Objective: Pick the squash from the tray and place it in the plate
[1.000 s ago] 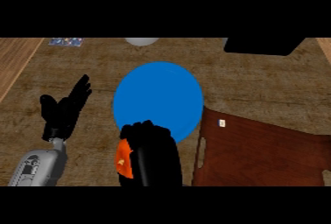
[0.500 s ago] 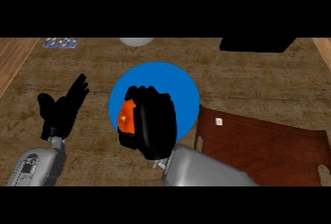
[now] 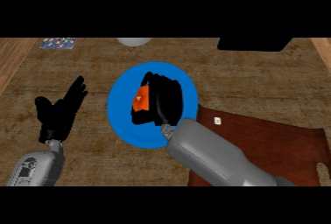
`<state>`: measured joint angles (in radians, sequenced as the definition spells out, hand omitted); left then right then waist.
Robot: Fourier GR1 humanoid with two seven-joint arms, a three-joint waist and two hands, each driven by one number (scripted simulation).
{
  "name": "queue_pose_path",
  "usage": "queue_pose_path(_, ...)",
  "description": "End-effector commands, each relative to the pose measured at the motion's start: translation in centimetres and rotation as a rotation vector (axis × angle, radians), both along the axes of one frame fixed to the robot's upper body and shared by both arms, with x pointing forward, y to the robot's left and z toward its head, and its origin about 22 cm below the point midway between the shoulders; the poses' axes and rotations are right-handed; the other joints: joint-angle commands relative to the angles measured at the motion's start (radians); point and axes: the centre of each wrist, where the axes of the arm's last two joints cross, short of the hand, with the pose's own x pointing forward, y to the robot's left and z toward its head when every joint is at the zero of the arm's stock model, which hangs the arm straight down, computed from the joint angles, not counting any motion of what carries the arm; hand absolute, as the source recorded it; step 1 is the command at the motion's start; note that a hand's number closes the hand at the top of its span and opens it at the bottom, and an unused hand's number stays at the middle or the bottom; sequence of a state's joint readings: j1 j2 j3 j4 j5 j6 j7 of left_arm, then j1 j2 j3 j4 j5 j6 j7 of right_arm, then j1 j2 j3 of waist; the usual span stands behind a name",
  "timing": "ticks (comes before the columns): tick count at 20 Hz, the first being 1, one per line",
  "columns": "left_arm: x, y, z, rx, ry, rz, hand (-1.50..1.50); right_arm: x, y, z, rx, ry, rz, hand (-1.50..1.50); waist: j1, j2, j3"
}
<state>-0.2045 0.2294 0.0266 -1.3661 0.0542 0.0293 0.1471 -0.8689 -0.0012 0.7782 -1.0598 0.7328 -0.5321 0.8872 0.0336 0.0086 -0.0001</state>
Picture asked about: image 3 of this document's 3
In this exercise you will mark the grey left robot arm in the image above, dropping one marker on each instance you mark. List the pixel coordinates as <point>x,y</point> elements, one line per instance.
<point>36,169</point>

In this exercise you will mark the blue plate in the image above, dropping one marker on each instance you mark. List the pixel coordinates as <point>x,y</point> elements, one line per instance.
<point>123,110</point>

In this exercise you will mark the black appliance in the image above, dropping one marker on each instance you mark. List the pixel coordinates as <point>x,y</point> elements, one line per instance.
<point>252,44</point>

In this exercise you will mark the dark brown wooden tray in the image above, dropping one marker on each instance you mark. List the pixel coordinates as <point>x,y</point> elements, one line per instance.
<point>267,145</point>

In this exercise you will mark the colourful patterned mat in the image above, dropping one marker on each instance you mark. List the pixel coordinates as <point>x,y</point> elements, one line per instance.
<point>58,43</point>

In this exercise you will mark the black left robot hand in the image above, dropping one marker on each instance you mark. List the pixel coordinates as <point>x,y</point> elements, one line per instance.
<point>60,113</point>

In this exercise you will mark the orange squash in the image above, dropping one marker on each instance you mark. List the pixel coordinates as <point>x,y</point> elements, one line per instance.
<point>141,99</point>

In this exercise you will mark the white round bowl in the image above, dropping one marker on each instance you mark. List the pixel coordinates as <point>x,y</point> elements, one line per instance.
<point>135,41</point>

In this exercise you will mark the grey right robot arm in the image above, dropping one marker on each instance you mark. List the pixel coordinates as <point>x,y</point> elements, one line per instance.
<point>215,154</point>

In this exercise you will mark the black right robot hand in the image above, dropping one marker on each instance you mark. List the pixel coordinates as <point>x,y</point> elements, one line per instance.
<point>166,96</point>

